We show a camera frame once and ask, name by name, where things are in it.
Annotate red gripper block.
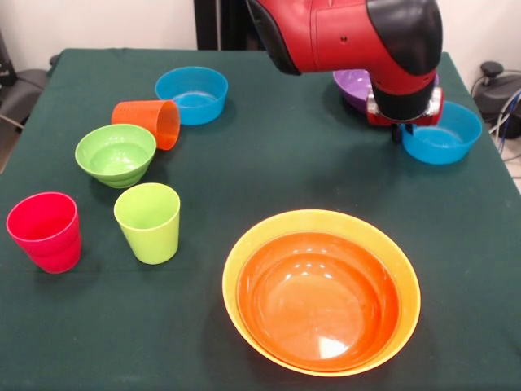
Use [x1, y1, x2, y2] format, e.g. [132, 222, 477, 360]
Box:
[366, 106, 443, 143]

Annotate blue plastic bowl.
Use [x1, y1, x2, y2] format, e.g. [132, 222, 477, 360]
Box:
[154, 66, 229, 126]
[401, 101, 484, 165]

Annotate purple plastic bowl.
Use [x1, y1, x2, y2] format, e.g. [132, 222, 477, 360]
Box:
[332, 68, 441, 113]

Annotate red-orange plastic bowl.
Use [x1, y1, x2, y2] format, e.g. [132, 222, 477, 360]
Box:
[235, 231, 402, 372]

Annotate orange plastic bowl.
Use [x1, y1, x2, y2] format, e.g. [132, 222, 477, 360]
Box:
[221, 209, 422, 376]

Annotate orange-red plastic cup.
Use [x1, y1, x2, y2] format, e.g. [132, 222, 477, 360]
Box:
[111, 99, 181, 152]

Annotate green plastic cup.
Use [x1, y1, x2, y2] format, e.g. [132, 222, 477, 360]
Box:
[113, 182, 182, 266]

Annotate green plastic bowl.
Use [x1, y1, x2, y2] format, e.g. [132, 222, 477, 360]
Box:
[74, 124, 158, 189]

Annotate dark green tablecloth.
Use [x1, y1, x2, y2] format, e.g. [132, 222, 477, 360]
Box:
[0, 47, 521, 391]

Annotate crimson pink plastic cup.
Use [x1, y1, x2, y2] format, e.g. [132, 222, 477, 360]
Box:
[6, 191, 82, 275]

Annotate tangle of cables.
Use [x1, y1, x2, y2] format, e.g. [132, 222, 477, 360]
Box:
[490, 87, 521, 158]

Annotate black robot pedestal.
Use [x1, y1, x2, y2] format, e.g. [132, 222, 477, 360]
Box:
[194, 0, 268, 52]

